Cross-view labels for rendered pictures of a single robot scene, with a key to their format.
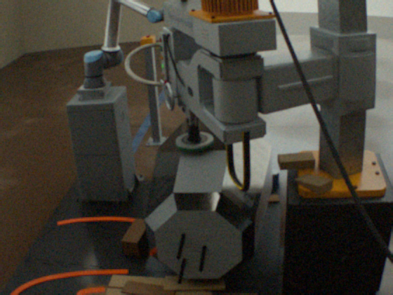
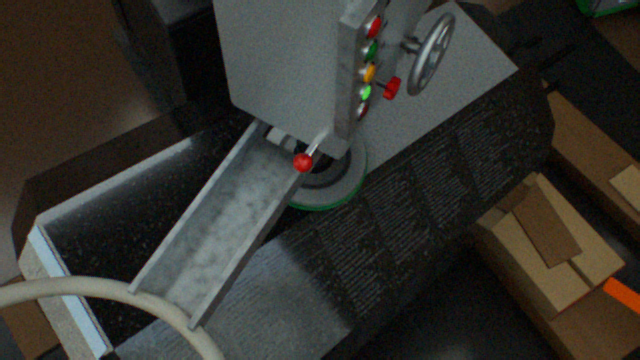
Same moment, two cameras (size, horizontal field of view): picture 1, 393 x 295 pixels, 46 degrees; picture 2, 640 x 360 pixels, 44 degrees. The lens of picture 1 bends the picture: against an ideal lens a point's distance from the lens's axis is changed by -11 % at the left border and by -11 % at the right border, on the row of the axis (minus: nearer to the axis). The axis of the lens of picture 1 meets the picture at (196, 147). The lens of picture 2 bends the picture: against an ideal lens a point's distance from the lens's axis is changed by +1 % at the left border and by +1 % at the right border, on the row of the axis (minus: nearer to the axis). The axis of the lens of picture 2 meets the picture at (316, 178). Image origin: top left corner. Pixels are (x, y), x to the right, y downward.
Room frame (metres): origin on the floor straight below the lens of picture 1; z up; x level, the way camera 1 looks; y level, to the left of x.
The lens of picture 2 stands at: (3.18, 0.54, 2.25)
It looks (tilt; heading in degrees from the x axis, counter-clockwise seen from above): 64 degrees down; 228
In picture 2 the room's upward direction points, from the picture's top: straight up
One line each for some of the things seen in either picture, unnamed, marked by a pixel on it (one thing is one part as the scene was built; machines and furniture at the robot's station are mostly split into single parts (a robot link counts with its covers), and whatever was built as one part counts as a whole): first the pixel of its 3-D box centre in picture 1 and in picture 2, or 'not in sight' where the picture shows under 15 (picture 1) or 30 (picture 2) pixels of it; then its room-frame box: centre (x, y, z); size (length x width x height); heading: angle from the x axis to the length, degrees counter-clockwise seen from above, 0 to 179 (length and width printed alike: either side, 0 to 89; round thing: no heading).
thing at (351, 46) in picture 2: (164, 57); (358, 67); (2.73, 0.14, 1.35); 0.08 x 0.03 x 0.28; 17
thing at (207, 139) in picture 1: (194, 140); (314, 157); (2.70, 0.01, 0.86); 0.21 x 0.21 x 0.01
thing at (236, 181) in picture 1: (237, 156); not in sight; (2.07, -0.18, 1.04); 0.23 x 0.03 x 0.32; 17
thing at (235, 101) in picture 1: (235, 95); not in sight; (2.07, -0.18, 1.32); 0.19 x 0.19 x 0.20
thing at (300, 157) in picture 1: (296, 161); not in sight; (2.43, -0.53, 0.81); 0.20 x 0.10 x 0.05; 88
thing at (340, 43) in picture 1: (343, 67); not in sight; (2.34, -0.77, 1.36); 0.35 x 0.35 x 0.41
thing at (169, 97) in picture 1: (175, 95); (412, 46); (2.55, 0.09, 1.18); 0.15 x 0.10 x 0.15; 17
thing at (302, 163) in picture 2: not in sight; (310, 152); (2.80, 0.11, 1.15); 0.08 x 0.03 x 0.03; 17
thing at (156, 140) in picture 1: (152, 90); not in sight; (4.70, 0.38, 0.54); 0.20 x 0.20 x 1.09; 80
